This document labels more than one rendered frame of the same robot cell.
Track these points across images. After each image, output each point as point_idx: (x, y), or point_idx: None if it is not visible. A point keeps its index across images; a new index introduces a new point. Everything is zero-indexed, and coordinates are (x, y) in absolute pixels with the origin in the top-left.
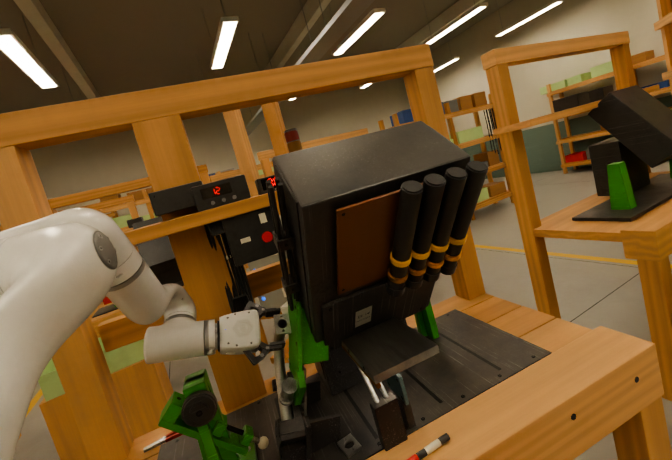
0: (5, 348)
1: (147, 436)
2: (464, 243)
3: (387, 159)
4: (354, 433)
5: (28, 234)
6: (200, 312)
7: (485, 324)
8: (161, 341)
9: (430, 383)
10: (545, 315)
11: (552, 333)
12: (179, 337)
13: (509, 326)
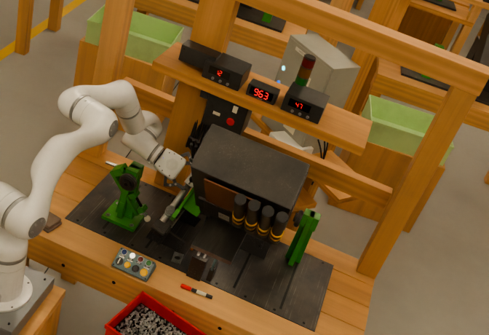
0: (71, 148)
1: (112, 154)
2: (385, 236)
3: (253, 174)
4: (185, 256)
5: (94, 108)
6: (173, 123)
7: (324, 289)
8: (132, 139)
9: (244, 277)
10: (362, 323)
11: (341, 330)
12: (140, 144)
13: (335, 305)
